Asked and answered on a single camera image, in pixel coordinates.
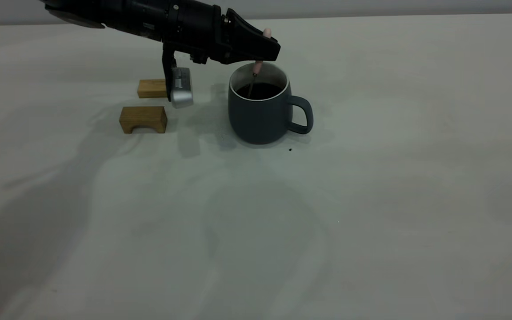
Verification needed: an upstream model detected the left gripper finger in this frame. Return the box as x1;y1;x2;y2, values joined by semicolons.
225;8;281;59
226;52;281;66

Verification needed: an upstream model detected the flat rectangular wooden block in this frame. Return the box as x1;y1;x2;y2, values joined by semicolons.
137;79;169;99

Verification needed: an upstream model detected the pink handled metal spoon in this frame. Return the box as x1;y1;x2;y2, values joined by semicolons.
247;28;272;98

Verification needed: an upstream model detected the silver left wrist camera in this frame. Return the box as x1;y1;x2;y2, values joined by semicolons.
161;44;194;109

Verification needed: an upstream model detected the arched wooden block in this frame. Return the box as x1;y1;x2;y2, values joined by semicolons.
120;106;168;134

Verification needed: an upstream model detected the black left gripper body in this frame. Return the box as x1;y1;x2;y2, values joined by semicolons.
167;0;232;65

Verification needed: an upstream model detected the dark grey ceramic mug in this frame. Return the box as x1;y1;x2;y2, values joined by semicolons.
228;62;314;145

